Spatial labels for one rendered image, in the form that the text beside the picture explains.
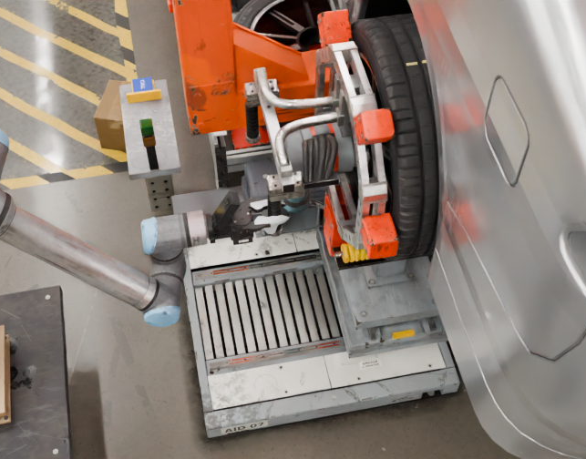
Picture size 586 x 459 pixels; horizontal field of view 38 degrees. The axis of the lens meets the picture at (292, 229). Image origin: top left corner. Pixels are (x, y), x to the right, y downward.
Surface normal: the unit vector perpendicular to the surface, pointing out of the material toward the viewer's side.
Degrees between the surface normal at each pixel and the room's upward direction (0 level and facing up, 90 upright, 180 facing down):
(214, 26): 90
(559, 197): 90
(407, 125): 36
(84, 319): 0
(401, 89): 21
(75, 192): 0
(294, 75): 90
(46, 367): 0
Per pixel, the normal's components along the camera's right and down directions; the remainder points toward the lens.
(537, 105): -0.96, 0.04
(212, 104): 0.20, 0.79
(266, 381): 0.00, -0.60
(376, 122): 0.12, -0.04
